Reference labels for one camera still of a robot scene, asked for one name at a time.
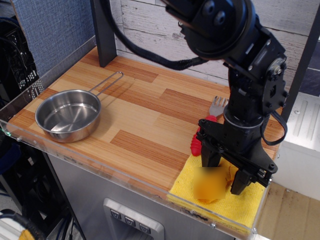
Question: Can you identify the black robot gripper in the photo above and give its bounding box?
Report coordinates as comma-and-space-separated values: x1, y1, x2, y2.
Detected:
196, 115, 278, 195

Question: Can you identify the orange plush bread toy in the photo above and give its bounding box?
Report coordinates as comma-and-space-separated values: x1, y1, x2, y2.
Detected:
193, 164, 238, 204

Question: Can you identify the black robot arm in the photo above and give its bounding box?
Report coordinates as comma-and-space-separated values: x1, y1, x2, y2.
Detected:
165, 0, 288, 195

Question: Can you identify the yellow cloth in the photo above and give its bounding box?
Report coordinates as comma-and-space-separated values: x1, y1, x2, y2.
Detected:
167, 155, 265, 235

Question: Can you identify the white ridged appliance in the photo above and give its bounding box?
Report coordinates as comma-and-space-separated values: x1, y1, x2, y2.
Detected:
273, 92, 320, 200

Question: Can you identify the silver dispenser panel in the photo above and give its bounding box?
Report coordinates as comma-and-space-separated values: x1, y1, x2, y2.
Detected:
103, 197, 165, 240

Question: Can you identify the clear acrylic table guard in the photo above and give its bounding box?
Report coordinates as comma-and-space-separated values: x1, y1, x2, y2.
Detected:
0, 36, 286, 240

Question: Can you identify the stainless steel pan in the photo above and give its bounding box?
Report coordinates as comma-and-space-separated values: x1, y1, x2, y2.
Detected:
35, 71, 124, 143

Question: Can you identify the orange object bottom left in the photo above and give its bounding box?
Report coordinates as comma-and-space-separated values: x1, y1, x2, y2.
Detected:
18, 229, 35, 240

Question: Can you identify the red handled metal fork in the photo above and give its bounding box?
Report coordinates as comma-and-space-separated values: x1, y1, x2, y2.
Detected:
190, 96, 229, 157

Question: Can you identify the dark vertical post right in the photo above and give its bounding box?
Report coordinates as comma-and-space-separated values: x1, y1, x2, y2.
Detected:
281, 6, 320, 122

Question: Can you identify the black cable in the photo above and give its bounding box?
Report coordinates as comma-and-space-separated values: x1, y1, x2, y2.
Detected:
99, 0, 288, 146

